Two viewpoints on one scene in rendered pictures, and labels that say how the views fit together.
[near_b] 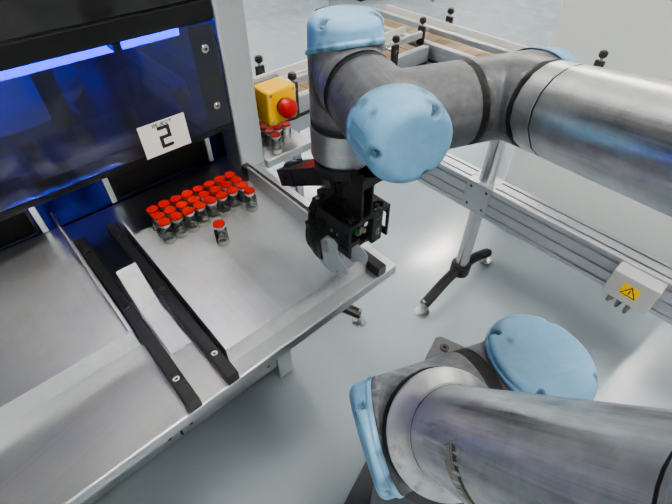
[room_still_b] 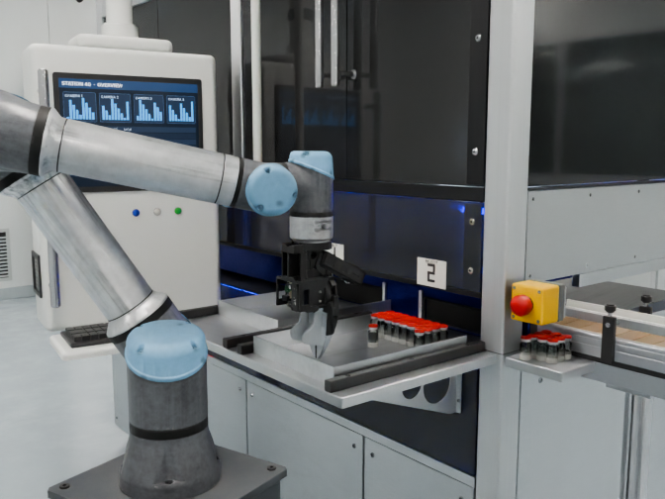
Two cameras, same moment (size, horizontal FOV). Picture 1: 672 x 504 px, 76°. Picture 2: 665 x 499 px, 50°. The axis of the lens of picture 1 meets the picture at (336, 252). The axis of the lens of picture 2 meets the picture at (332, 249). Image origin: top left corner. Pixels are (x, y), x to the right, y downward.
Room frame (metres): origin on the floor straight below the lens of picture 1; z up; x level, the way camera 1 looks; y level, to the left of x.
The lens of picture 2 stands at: (0.55, -1.22, 1.29)
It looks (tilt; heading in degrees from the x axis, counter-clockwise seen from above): 8 degrees down; 93
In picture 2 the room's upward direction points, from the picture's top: straight up
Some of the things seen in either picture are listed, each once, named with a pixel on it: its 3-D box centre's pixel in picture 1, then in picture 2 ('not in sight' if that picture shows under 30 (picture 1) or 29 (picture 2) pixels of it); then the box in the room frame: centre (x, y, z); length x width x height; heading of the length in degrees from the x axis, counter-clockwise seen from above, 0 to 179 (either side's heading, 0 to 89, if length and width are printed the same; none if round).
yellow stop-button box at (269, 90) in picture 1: (273, 99); (536, 301); (0.86, 0.13, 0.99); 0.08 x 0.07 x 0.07; 42
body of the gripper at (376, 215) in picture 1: (347, 199); (308, 275); (0.43, -0.01, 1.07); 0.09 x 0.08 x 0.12; 42
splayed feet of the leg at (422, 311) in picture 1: (458, 274); not in sight; (1.20, -0.51, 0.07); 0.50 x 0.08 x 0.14; 132
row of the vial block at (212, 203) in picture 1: (207, 211); (400, 332); (0.60, 0.23, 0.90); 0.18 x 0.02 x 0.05; 132
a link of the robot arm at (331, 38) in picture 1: (345, 72); (309, 183); (0.44, -0.01, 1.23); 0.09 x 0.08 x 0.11; 19
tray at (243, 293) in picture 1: (241, 246); (359, 344); (0.52, 0.16, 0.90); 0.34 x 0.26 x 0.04; 42
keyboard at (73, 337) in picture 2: not in sight; (143, 327); (-0.06, 0.58, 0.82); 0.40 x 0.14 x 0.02; 34
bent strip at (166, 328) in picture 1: (152, 306); not in sight; (0.39, 0.27, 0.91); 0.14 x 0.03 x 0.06; 43
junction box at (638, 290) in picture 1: (633, 287); not in sight; (0.77, -0.82, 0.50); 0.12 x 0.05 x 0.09; 42
